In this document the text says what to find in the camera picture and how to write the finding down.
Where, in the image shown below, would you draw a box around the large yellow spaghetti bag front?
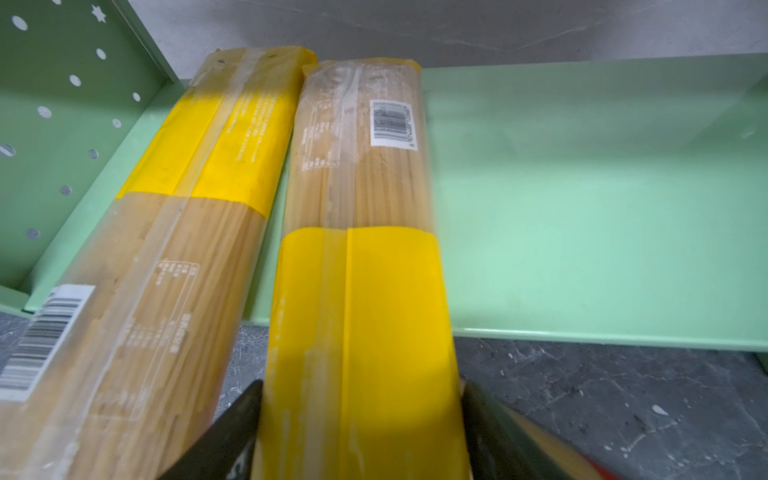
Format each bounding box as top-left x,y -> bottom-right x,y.
252,57 -> 470,479

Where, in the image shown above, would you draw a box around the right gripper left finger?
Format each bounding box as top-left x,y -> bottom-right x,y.
159,380 -> 263,480

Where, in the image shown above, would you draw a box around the green wooden two-tier shelf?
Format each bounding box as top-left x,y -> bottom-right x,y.
1,1 -> 767,352

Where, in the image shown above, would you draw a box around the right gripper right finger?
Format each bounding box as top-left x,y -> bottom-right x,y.
461,380 -> 619,480

